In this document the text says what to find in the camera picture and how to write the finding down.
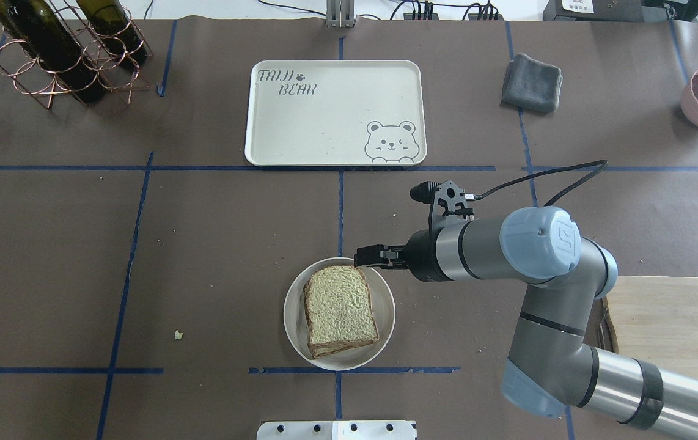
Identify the cream bear tray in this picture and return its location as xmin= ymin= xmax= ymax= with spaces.
xmin=244 ymin=59 xmax=427 ymax=167

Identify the dark wine bottle left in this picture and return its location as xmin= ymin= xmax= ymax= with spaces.
xmin=0 ymin=1 xmax=105 ymax=104

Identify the bread slice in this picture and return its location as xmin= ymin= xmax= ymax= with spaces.
xmin=303 ymin=265 xmax=379 ymax=359

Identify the folded grey cloth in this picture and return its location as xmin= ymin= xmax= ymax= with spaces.
xmin=501 ymin=53 xmax=562 ymax=114

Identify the copper wire bottle rack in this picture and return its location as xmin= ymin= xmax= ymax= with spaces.
xmin=0 ymin=1 xmax=153 ymax=109

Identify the white round plate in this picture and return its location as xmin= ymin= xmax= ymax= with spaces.
xmin=282 ymin=257 xmax=396 ymax=371

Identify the wooden cutting board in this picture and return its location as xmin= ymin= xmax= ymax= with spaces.
xmin=601 ymin=276 xmax=698 ymax=380

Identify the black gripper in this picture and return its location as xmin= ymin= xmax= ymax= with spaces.
xmin=354 ymin=229 xmax=443 ymax=282

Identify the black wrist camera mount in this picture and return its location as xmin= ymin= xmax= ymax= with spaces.
xmin=410 ymin=180 xmax=476 ymax=233

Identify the black computer box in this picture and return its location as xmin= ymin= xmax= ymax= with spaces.
xmin=542 ymin=1 xmax=675 ymax=23

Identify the aluminium frame post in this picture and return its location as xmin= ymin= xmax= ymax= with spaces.
xmin=326 ymin=0 xmax=357 ymax=29

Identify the black camera cable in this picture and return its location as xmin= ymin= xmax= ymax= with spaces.
xmin=465 ymin=160 xmax=608 ymax=207

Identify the dark wine bottle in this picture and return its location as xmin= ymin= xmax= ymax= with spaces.
xmin=0 ymin=1 xmax=105 ymax=104
xmin=77 ymin=1 xmax=149 ymax=70

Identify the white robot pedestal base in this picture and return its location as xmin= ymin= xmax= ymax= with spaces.
xmin=256 ymin=420 xmax=418 ymax=439

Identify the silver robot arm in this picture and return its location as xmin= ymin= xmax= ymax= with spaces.
xmin=353 ymin=204 xmax=698 ymax=439

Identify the dark wine bottle right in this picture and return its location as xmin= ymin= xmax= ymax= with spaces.
xmin=77 ymin=1 xmax=149 ymax=70

